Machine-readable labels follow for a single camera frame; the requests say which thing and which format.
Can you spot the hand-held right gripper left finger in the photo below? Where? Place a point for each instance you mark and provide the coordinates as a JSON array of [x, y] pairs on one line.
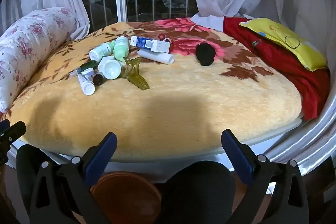
[[101, 158]]

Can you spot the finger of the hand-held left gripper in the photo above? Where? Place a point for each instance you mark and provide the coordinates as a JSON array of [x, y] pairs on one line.
[[14, 132]]

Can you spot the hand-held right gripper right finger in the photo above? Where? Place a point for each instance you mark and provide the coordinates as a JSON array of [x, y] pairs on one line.
[[237, 157]]

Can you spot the orange plastic basin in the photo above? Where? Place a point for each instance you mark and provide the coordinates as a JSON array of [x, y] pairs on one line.
[[126, 197]]

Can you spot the pale bottle green cap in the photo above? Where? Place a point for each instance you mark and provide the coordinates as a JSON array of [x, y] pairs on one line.
[[99, 52]]

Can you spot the white bed base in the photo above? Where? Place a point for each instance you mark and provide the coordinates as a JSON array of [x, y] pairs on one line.
[[147, 167]]

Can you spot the person's right leg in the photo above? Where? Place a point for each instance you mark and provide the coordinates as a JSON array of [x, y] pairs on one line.
[[197, 187]]

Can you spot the white satin bed sheet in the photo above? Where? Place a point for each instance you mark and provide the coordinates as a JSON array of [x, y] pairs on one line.
[[309, 140]]

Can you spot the white squeeze tube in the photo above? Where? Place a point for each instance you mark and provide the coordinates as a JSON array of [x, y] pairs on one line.
[[86, 85]]

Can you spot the dark brown small bottle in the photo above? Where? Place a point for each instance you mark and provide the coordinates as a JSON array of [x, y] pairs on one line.
[[98, 79]]

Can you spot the pink floral bolster pillow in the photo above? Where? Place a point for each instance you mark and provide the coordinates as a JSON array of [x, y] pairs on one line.
[[26, 50]]

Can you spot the yellow floral plush blanket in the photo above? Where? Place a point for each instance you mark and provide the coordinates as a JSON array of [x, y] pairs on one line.
[[170, 108]]

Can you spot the olive green hair claw clip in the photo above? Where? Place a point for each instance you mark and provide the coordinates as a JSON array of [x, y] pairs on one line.
[[139, 79]]

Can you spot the white cream jar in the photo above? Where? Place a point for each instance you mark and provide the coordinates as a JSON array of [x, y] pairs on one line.
[[111, 70]]

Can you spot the dark green small bottle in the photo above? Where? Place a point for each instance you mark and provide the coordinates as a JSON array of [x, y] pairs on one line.
[[88, 65]]

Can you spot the red plush blanket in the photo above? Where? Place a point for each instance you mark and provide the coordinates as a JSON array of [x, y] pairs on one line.
[[288, 69]]

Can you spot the black fabric bundle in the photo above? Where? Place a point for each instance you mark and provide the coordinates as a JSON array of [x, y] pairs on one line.
[[205, 54]]

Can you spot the light green bottle white cap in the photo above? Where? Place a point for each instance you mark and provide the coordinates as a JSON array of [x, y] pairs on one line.
[[120, 52]]

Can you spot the long white tube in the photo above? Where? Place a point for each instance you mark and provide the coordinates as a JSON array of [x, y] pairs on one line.
[[157, 56]]

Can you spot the blue and white carton box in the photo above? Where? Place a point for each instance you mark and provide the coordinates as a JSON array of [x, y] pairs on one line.
[[141, 42]]

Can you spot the yellow printed pillow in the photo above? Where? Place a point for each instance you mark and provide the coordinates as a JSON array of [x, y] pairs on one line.
[[302, 50]]

